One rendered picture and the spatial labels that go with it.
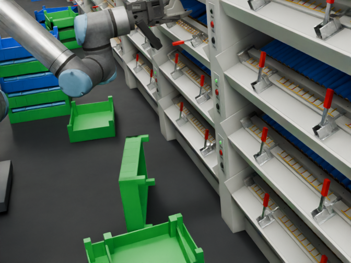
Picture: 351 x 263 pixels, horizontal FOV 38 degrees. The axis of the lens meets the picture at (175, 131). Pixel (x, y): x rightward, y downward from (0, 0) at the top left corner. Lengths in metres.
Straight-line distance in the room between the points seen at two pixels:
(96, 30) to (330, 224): 0.92
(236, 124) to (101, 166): 0.79
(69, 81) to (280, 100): 0.66
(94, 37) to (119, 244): 0.63
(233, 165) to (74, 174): 0.78
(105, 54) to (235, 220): 0.65
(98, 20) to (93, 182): 0.65
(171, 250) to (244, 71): 0.52
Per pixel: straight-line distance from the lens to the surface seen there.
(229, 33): 1.34
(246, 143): 1.38
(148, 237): 1.45
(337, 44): 0.89
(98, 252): 1.58
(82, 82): 1.51
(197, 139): 1.83
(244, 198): 1.50
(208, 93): 1.67
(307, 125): 1.04
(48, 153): 2.26
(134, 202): 1.59
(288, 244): 1.32
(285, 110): 1.11
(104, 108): 2.56
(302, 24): 1.00
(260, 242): 1.53
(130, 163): 1.64
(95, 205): 1.83
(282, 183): 1.21
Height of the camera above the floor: 0.98
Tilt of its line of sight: 26 degrees down
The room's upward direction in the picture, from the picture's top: 6 degrees counter-clockwise
